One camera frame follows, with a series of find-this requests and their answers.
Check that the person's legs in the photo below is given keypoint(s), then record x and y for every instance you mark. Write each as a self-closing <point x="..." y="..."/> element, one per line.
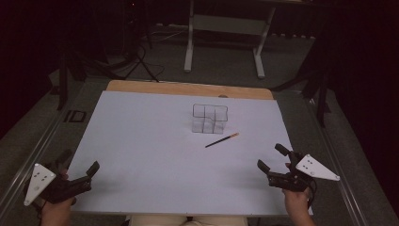
<point x="188" y="221"/>

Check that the dark equipment rack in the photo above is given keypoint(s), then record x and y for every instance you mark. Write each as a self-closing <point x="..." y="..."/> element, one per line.
<point x="135" y="25"/>

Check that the grey metal floor rail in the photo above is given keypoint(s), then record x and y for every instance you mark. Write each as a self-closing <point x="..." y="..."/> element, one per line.
<point x="29" y="163"/>
<point x="340" y="150"/>

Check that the black pencil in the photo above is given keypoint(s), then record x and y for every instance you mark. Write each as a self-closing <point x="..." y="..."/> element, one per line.
<point x="221" y="140"/>

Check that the white paper sheet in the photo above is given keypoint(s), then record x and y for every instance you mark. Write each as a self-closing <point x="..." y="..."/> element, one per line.
<point x="150" y="150"/>

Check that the clear plastic desk organizer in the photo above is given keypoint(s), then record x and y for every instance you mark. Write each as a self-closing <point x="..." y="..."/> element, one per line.
<point x="204" y="126"/>

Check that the white metal desk frame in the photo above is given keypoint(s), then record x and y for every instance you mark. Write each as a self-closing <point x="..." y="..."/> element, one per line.
<point x="229" y="24"/>

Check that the black floor socket plate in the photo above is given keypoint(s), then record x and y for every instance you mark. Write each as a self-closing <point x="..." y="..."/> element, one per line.
<point x="75" y="116"/>

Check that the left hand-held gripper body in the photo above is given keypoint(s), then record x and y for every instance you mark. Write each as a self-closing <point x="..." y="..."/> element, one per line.
<point x="40" y="180"/>

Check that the person's right hand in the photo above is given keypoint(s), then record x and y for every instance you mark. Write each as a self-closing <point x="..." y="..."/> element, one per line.
<point x="296" y="207"/>

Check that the black stand leg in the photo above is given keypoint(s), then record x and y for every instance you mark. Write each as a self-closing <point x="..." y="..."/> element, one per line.
<point x="321" y="103"/>

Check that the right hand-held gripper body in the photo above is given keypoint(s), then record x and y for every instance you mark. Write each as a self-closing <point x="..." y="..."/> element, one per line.
<point x="313" y="168"/>

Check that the person's left hand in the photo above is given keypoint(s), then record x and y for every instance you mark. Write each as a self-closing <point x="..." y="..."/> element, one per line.
<point x="56" y="215"/>

